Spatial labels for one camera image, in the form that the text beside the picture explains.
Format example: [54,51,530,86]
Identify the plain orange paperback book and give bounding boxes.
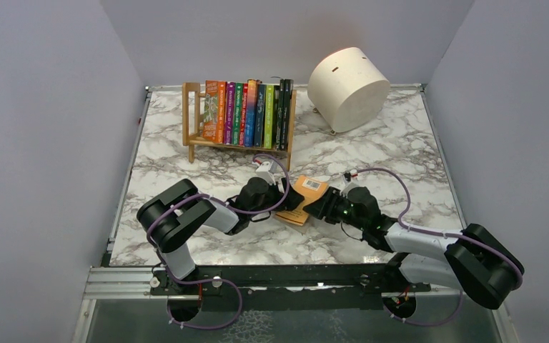
[275,175,329,227]

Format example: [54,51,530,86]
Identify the wooden dowel rack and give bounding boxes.
[182,82,297,172]

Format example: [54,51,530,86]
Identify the orange cartoon paperback book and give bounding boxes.
[202,80,227,144]

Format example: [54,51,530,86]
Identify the purple spine paperback book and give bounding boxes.
[224,82,236,144]

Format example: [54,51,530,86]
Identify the red spine paperback book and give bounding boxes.
[239,83,248,146]

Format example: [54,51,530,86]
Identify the blue cover paperback book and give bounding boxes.
[244,79,262,147]

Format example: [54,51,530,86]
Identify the green cartoon paperback book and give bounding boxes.
[232,82,244,146]

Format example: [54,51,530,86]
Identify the dark green hardcover book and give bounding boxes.
[281,79,294,150]

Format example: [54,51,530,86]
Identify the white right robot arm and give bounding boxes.
[304,187,525,309]

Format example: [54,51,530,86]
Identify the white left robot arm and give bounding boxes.
[136,177,305,282]

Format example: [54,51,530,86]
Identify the cream cylindrical lamp shade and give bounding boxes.
[307,47,391,133]

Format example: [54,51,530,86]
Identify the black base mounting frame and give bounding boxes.
[149,263,430,312]

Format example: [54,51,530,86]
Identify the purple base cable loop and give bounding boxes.
[166,278,244,332]

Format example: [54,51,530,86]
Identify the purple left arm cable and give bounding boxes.
[145,153,292,285]

